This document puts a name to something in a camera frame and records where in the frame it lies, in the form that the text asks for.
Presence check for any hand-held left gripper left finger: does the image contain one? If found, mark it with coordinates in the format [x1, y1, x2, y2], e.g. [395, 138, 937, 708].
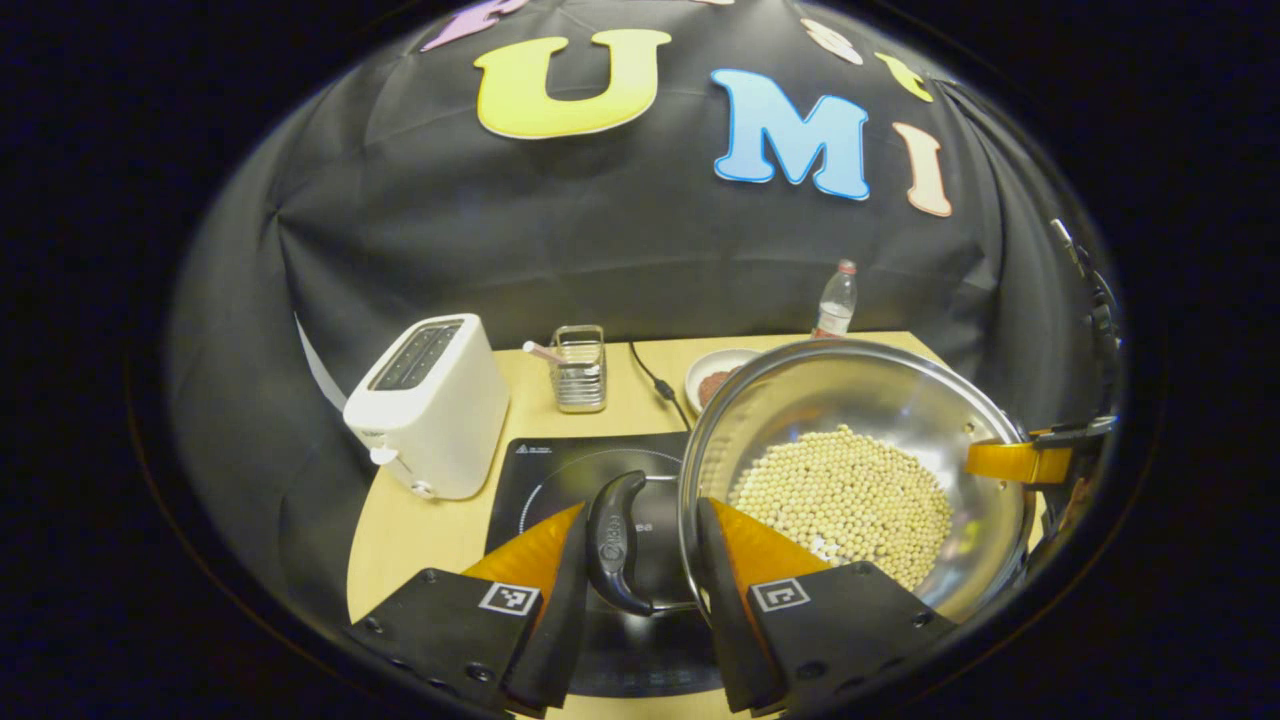
[345, 500, 591, 719]

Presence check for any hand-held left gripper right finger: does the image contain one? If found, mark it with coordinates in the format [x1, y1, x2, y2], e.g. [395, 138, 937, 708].
[695, 497, 961, 717]

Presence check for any black induction cooktop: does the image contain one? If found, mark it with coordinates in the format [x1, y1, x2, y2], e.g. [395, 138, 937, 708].
[485, 432, 726, 698]

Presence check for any steel pot with black handle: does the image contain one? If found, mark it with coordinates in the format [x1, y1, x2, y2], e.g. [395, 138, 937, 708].
[585, 338, 1041, 626]

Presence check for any pile of soybeans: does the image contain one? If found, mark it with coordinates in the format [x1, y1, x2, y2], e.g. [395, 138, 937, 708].
[728, 424, 954, 591]

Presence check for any white toaster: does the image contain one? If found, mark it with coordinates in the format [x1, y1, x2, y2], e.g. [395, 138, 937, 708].
[343, 313, 511, 501]

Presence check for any clear plastic bottle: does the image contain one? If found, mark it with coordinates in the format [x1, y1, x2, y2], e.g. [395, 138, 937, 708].
[812, 259, 859, 339]

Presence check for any white round plate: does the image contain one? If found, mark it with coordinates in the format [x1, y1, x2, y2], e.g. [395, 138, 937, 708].
[684, 348, 763, 419]

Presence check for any black backdrop cloth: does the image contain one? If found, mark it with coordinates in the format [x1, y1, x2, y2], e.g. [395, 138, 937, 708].
[165, 0, 1121, 641]

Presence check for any black power cable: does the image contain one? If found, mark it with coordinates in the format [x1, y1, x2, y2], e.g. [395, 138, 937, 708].
[628, 341, 693, 431]

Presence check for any metal wire holder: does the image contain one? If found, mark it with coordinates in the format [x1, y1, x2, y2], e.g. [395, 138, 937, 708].
[548, 324, 608, 414]

